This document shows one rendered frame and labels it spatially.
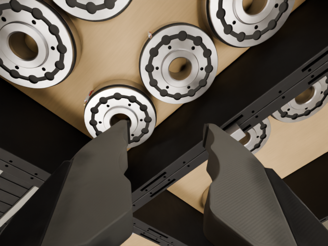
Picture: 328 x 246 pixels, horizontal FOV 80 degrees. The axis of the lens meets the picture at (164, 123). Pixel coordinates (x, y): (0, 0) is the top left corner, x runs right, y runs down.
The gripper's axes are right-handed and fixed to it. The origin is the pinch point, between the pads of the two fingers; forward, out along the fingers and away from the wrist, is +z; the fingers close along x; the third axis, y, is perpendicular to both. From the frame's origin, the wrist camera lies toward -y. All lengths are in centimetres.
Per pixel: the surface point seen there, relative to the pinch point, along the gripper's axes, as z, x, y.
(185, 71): 16.3, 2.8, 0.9
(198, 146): 7.7, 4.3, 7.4
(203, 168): 18.4, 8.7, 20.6
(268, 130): 16.0, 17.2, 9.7
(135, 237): 17.0, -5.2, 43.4
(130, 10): 16.7, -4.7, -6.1
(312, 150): 20.7, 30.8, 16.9
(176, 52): 13.7, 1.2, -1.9
